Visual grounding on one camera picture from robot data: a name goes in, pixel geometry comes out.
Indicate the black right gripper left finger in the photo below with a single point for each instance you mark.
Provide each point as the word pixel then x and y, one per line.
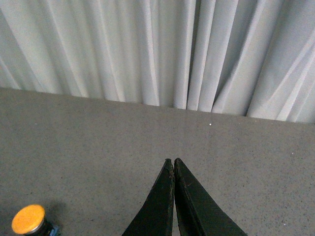
pixel 155 218

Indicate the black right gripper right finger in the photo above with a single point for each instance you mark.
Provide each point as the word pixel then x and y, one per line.
pixel 197 212

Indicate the white pleated curtain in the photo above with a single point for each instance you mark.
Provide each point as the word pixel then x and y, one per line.
pixel 252 58

